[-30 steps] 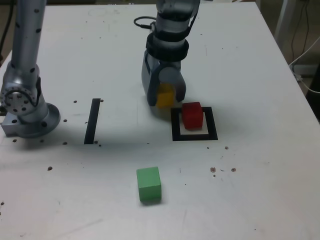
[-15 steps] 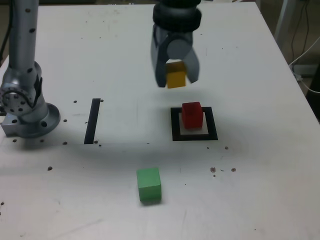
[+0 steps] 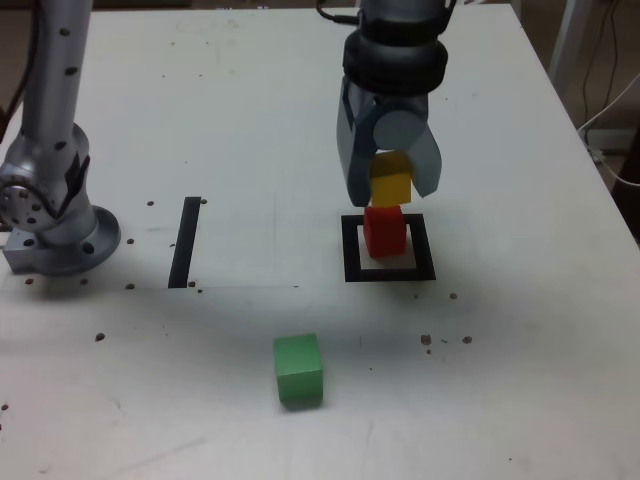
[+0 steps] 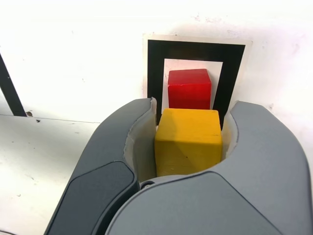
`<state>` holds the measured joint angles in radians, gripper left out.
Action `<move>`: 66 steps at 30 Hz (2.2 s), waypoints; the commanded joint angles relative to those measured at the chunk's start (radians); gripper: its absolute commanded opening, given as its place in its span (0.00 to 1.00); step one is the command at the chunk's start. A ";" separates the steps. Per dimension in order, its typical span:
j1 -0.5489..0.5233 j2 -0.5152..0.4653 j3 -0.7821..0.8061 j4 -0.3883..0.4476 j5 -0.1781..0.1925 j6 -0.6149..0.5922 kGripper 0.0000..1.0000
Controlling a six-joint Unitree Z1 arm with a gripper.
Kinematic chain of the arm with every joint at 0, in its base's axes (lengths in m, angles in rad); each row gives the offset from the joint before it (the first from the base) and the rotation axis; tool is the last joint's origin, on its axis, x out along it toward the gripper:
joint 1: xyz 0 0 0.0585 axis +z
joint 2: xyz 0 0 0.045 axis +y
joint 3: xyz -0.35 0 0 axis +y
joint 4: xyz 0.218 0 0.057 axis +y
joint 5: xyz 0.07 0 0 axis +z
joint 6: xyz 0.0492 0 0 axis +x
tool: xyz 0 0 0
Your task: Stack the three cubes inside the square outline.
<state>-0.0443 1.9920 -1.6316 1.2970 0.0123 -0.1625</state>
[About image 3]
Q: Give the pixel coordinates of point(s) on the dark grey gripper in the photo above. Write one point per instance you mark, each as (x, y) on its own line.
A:
(402, 101)

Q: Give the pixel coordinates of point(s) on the yellow cube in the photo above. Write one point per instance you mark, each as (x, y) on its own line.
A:
(392, 190)

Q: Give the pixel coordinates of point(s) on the red cube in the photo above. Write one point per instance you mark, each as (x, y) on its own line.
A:
(385, 235)

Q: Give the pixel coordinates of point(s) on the green cube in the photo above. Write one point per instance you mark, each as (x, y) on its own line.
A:
(298, 370)

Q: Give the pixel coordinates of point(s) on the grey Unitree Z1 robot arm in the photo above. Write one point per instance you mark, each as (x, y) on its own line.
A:
(65, 225)

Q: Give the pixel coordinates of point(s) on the black tape square outline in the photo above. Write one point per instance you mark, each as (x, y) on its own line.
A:
(390, 275)

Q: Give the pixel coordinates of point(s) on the black tape strip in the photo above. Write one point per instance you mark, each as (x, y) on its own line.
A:
(182, 250)

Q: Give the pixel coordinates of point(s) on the white metal frame leg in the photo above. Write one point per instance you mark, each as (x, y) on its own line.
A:
(567, 35)

